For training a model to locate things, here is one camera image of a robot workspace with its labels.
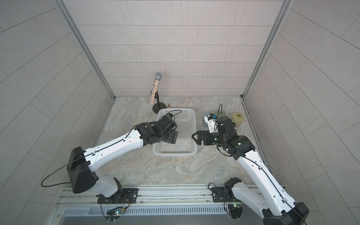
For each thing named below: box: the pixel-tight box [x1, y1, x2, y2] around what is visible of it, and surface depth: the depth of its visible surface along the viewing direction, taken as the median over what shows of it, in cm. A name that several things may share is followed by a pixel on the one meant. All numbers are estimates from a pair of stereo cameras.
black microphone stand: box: [152, 90, 167, 114], surface depth 110 cm
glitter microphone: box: [149, 72, 163, 105], surface depth 93 cm
